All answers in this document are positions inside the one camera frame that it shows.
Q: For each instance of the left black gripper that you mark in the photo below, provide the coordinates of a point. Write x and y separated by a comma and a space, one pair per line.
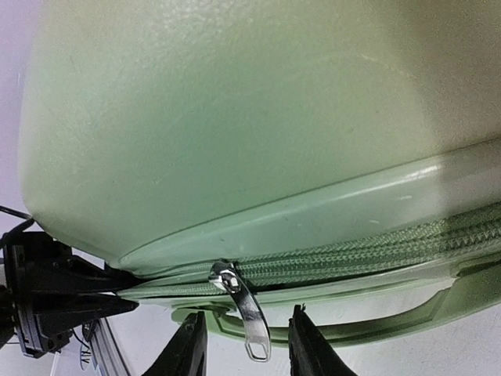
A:
44, 320

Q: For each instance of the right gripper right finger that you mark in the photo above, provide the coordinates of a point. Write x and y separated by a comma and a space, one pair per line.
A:
309, 351

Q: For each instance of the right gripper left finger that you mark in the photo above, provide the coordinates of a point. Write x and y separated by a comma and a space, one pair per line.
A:
186, 352

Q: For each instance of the green hard-shell suitcase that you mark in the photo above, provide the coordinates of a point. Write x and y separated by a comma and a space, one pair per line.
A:
235, 155

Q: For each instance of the aluminium front rail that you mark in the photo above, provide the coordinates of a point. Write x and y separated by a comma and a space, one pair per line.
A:
105, 355

